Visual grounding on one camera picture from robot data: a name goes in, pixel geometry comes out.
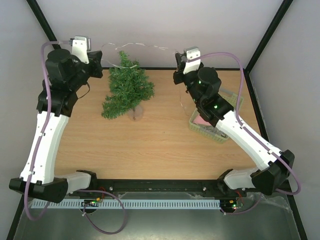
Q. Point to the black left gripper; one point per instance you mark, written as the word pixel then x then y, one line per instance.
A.
pixel 95 58

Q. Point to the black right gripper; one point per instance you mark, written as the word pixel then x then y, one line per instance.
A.
pixel 179 72

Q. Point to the clear led string lights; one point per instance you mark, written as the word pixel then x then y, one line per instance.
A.
pixel 135 51

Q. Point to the small green christmas tree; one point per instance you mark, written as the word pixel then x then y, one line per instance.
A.
pixel 128 86

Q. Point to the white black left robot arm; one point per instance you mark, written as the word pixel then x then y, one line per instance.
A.
pixel 67 72

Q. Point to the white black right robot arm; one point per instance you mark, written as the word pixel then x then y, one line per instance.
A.
pixel 272 165

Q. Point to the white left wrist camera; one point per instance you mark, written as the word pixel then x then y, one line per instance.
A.
pixel 80 45

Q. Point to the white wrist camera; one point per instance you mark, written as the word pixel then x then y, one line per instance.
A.
pixel 192 59
pixel 80 45

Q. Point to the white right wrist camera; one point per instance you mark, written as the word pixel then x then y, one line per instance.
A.
pixel 192 59

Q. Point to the black front mounting rail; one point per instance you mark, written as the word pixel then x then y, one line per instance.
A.
pixel 164 185

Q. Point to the light blue slotted cable duct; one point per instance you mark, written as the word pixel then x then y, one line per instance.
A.
pixel 140 204

